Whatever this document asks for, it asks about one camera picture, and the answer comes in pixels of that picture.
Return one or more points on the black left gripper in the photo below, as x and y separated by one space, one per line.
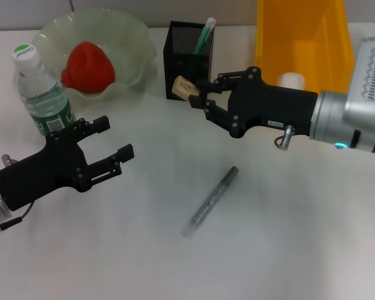
40 175

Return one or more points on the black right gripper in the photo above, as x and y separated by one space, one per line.
268 106

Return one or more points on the tan eraser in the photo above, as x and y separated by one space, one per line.
184 87

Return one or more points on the green utility knife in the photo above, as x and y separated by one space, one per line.
204 36

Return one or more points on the clear water bottle green label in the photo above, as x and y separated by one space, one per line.
47 106

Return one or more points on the white paper ball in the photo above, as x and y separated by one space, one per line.
290 80

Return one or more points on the red-orange fruit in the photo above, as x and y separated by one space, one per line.
90 72

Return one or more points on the grey marker pen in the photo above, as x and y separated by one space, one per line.
212 197

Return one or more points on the black mesh pen holder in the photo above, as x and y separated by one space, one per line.
181 65

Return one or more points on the pale green glass fruit plate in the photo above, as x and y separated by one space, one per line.
128 47

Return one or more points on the yellow plastic bin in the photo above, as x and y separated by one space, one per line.
300 37

